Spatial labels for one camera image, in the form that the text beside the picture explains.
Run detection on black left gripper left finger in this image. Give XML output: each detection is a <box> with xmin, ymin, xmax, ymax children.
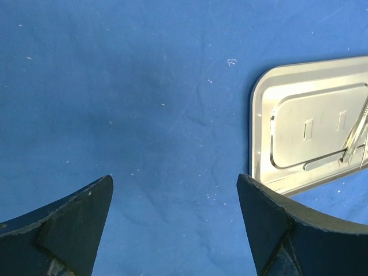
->
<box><xmin>1</xmin><ymin>175</ymin><xmax>113</xmax><ymax>275</ymax></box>

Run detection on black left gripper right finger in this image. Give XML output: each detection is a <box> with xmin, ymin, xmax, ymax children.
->
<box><xmin>237</xmin><ymin>174</ymin><xmax>367</xmax><ymax>275</ymax></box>

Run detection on stainless steel instrument tray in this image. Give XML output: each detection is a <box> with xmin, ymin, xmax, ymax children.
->
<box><xmin>249</xmin><ymin>56</ymin><xmax>367</xmax><ymax>196</ymax></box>

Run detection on steel tweezers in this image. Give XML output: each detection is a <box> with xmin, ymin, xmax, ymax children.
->
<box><xmin>342</xmin><ymin>98</ymin><xmax>367</xmax><ymax>164</ymax></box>

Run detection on blue surgical drape cloth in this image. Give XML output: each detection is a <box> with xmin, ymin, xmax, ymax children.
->
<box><xmin>1</xmin><ymin>1</ymin><xmax>367</xmax><ymax>275</ymax></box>

